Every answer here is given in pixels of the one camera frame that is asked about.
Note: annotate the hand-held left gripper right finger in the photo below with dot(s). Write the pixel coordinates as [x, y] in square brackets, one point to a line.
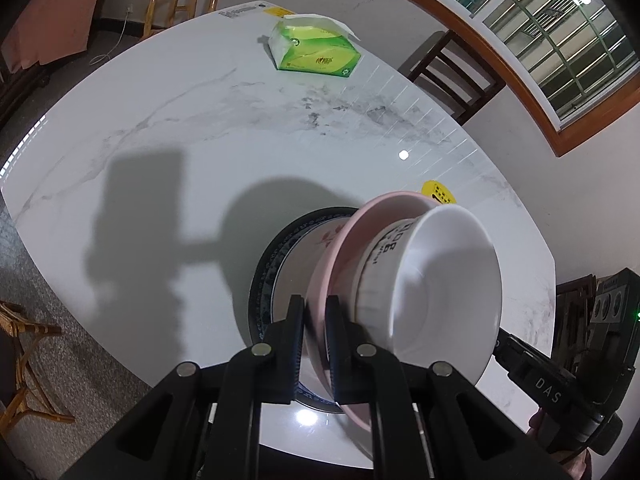
[331, 360]

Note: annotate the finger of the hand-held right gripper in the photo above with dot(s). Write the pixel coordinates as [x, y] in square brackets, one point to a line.
[510, 352]

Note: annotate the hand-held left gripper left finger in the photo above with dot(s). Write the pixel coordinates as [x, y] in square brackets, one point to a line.
[298, 355]

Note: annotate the white bowl with dark lettering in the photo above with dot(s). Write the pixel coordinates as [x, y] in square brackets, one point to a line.
[450, 300]

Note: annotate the blue floral green plate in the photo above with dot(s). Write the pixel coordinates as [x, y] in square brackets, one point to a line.
[260, 285]

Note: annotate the white plate with pink flower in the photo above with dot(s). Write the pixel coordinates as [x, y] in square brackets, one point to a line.
[300, 270]

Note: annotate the pink bowl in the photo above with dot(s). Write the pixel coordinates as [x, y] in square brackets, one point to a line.
[345, 240]

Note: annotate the person's right hand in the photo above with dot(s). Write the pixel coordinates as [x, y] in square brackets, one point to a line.
[580, 467]

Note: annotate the dark wooden chair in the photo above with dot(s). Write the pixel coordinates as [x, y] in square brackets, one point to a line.
[575, 320]
[450, 75]

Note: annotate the yellow table sticker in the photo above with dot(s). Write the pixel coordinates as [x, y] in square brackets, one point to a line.
[437, 192]
[277, 10]

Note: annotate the wooden framed barred window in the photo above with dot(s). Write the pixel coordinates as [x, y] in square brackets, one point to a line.
[540, 105]

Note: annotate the rattan chair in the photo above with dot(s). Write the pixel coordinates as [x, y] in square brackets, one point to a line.
[30, 332]

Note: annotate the green tissue pack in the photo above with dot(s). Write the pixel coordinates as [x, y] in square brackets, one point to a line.
[315, 50]

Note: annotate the white table label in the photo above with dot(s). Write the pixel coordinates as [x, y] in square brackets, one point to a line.
[240, 10]

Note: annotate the pink cloth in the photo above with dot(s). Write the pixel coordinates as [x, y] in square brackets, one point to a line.
[45, 15]

